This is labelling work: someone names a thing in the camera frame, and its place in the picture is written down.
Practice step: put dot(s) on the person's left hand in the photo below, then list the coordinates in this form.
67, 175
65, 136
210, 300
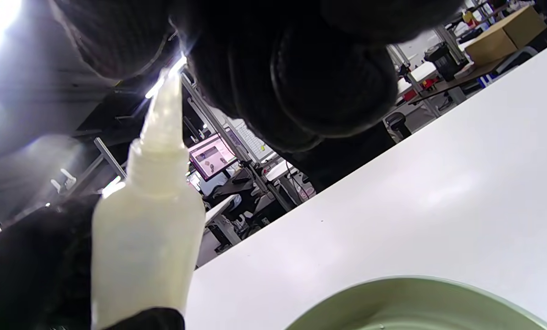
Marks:
25, 275

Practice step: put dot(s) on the pale green plate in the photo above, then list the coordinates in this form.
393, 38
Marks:
415, 307

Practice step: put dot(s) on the brown cardboard box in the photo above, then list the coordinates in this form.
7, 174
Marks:
502, 36

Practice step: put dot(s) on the aluminium frame pole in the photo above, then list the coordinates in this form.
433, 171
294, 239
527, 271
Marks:
236, 140

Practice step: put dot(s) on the brown side table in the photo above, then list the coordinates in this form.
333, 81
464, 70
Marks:
466, 78

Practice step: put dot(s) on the translucent honey bottle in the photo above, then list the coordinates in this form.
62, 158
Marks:
145, 238

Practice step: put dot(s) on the white office desk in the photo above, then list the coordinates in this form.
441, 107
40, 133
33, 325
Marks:
220, 207

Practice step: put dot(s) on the translucent cone bottle cap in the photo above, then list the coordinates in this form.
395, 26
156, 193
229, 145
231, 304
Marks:
165, 114

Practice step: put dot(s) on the person's right hand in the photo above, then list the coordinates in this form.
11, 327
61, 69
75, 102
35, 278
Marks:
278, 68

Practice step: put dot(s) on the monitor with pink screen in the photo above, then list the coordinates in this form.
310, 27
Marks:
211, 158

